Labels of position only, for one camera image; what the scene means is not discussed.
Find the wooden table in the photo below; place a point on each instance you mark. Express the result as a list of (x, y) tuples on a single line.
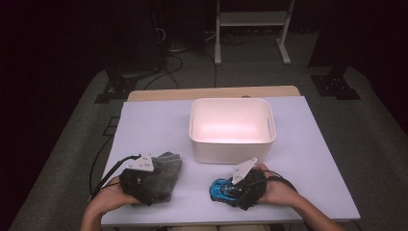
[(166, 94)]

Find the person's right hand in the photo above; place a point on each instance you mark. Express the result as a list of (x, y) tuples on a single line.
[(280, 194)]

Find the black stand base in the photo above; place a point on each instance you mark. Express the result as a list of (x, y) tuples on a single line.
[(117, 88), (335, 86)]

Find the white table cover sheet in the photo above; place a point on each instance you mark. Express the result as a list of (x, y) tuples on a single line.
[(154, 128)]

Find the white plastic storage box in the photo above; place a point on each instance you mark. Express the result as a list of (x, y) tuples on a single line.
[(231, 152)]

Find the dark equipment rack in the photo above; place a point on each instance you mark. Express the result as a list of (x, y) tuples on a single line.
[(183, 22)]

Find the blue and black toy car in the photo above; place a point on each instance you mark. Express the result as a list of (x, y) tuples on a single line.
[(216, 192)]

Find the person's left hand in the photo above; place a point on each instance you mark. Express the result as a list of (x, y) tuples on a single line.
[(109, 202)]

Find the black rectangular floor frame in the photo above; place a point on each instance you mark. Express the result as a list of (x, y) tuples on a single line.
[(110, 126)]

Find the white metal stand frame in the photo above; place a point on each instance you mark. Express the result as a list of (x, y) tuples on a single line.
[(253, 18)]

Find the grey fuzzy cloth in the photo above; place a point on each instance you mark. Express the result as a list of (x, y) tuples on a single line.
[(166, 179)]

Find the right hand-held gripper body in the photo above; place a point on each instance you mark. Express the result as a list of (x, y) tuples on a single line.
[(255, 189)]

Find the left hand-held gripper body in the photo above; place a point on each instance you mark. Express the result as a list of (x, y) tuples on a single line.
[(138, 186)]

